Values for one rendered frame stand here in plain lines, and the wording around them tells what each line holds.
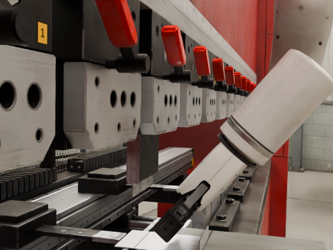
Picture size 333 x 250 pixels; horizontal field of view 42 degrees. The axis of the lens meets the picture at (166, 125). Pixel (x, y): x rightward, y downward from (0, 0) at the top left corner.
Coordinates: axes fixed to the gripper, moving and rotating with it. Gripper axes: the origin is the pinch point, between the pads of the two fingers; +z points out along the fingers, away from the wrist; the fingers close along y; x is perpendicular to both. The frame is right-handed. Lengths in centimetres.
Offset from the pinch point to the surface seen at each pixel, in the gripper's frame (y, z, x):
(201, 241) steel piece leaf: 2.4, -1.9, 5.1
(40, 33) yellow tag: 36.9, -17.5, -15.4
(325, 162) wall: -761, 5, 126
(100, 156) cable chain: -67, 27, -32
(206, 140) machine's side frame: -215, 25, -21
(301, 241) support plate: -7.5, -10.0, 17.2
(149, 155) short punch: 0.1, -5.4, -9.5
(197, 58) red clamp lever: -8.6, -21.2, -15.5
